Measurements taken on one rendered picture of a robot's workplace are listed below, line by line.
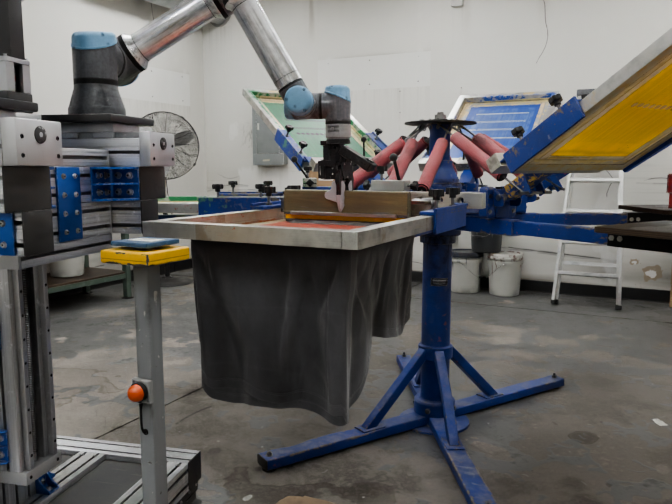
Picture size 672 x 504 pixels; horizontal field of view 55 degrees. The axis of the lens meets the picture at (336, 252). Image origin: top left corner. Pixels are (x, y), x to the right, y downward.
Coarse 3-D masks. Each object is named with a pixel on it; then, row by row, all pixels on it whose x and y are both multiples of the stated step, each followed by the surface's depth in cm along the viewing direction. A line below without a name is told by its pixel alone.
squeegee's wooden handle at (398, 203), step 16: (288, 192) 197; (304, 192) 194; (320, 192) 192; (352, 192) 187; (368, 192) 185; (384, 192) 183; (400, 192) 181; (288, 208) 198; (304, 208) 195; (320, 208) 193; (336, 208) 190; (352, 208) 188; (368, 208) 186; (384, 208) 183; (400, 208) 181
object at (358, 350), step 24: (408, 240) 178; (360, 264) 151; (384, 264) 167; (408, 264) 181; (360, 288) 154; (384, 288) 167; (408, 288) 186; (360, 312) 154; (384, 312) 169; (408, 312) 188; (360, 336) 155; (384, 336) 170; (360, 360) 157; (360, 384) 158
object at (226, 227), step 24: (192, 216) 172; (216, 216) 177; (240, 216) 187; (264, 216) 199; (432, 216) 174; (216, 240) 147; (240, 240) 144; (264, 240) 141; (288, 240) 139; (312, 240) 136; (336, 240) 133; (360, 240) 132; (384, 240) 144
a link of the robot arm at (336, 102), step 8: (328, 88) 184; (336, 88) 183; (344, 88) 184; (328, 96) 184; (336, 96) 184; (344, 96) 184; (328, 104) 184; (336, 104) 184; (344, 104) 184; (328, 112) 185; (336, 112) 184; (344, 112) 185; (328, 120) 186; (336, 120) 185; (344, 120) 185
